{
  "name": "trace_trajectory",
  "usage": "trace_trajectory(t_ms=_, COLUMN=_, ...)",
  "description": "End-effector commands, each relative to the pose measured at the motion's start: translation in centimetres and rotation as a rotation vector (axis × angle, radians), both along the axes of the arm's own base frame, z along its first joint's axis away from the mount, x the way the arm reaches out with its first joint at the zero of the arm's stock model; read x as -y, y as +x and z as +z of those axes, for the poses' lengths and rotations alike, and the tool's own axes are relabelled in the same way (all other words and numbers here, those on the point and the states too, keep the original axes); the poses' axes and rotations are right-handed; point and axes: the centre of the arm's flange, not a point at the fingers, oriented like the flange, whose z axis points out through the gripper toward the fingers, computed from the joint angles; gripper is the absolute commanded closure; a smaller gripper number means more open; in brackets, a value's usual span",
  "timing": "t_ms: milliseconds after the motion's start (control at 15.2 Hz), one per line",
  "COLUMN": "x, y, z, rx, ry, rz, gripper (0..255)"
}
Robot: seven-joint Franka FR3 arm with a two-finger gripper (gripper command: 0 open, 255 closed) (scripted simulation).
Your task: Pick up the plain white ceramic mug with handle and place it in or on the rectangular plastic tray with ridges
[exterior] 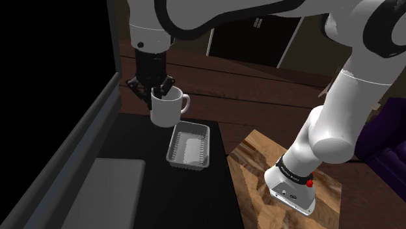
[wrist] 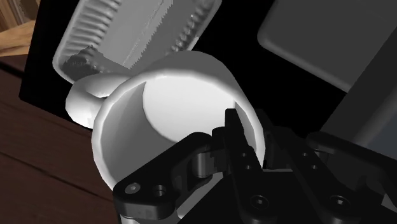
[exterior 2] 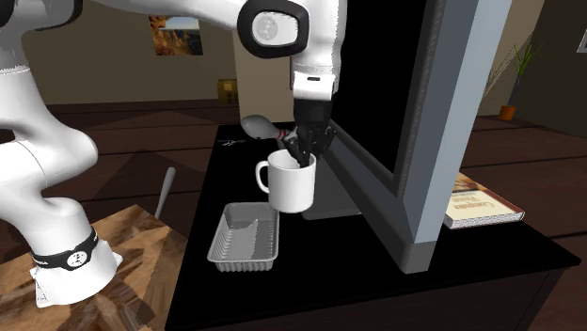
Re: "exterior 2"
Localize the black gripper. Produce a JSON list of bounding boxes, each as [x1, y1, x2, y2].
[[280, 97, 339, 169]]

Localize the white mug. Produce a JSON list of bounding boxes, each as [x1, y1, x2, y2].
[[254, 148, 318, 214]]

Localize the white bowling pin red stripes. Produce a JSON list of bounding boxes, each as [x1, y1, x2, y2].
[[240, 114, 299, 141]]

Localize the brown cardboard box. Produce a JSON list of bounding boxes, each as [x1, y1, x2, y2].
[[215, 78, 240, 106]]

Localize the grey ribbed plastic tray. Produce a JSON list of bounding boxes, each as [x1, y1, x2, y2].
[[206, 201, 281, 274]]

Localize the large grey-framed black monitor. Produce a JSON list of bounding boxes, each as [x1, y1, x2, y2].
[[300, 0, 513, 276]]

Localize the black table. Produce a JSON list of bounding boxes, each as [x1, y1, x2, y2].
[[164, 120, 583, 331]]

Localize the grey stick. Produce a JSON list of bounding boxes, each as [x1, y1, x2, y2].
[[153, 165, 178, 221]]

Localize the cream and brown book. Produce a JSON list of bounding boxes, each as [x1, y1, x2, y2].
[[441, 171, 527, 230]]

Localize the green plant in orange pot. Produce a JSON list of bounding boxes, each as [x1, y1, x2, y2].
[[498, 42, 544, 121]]

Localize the wooden patterned robot stand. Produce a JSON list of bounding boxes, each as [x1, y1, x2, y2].
[[0, 203, 190, 331]]

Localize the canyon landscape wall picture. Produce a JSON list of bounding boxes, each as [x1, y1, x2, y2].
[[147, 15, 205, 57]]

